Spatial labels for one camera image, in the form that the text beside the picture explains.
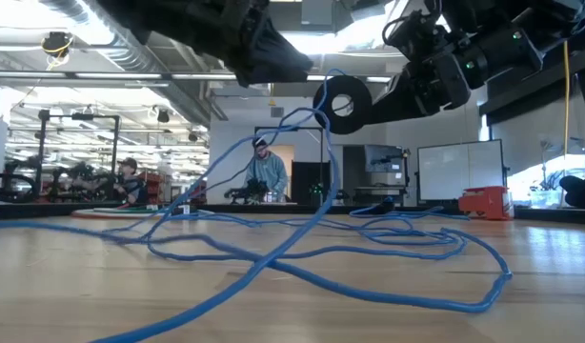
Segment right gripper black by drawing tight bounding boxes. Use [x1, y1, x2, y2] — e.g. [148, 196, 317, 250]
[368, 53, 472, 127]

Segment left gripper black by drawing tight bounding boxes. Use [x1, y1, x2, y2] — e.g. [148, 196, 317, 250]
[225, 9, 315, 88]

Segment large black cable spool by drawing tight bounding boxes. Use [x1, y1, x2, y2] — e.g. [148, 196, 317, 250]
[313, 74, 373, 135]

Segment long blue ethernet cable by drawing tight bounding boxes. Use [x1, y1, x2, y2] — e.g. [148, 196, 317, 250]
[0, 68, 514, 343]

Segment computer monitor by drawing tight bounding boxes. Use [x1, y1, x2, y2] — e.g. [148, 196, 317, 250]
[363, 144, 407, 188]

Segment whiteboard on stand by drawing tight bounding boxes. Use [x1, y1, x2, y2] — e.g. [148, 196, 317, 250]
[415, 138, 509, 204]

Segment black cabinet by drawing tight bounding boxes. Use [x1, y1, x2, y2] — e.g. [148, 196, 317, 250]
[291, 160, 332, 206]

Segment person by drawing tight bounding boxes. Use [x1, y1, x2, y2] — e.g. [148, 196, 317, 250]
[244, 136, 290, 204]
[114, 156, 150, 206]

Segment black overhead beam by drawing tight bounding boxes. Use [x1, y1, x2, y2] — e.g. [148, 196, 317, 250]
[477, 42, 585, 125]

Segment red tape dispenser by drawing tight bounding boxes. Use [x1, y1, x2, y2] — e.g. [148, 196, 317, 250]
[457, 185, 514, 222]

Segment red tool cart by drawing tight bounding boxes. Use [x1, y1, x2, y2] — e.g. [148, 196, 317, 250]
[139, 171, 168, 206]
[190, 179, 209, 205]

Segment long ceiling light strip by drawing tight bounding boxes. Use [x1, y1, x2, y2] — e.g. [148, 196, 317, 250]
[0, 71, 393, 83]

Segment black chair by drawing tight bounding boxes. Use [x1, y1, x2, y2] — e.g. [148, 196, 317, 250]
[558, 142, 585, 211]

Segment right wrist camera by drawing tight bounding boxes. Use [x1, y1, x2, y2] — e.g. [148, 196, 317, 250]
[382, 8, 449, 63]

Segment short blue cable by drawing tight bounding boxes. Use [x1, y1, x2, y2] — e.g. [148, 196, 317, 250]
[348, 203, 471, 222]

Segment silver ceiling duct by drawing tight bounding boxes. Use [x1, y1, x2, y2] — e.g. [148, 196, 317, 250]
[37, 0, 230, 128]

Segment yellow hanging cord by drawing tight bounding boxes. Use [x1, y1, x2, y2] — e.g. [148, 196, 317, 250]
[562, 40, 571, 161]

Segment ceiling cord reel yellow cord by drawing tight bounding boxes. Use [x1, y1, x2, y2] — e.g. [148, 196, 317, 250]
[40, 30, 74, 68]

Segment black table edge rail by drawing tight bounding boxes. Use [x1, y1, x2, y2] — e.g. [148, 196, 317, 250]
[0, 201, 585, 226]

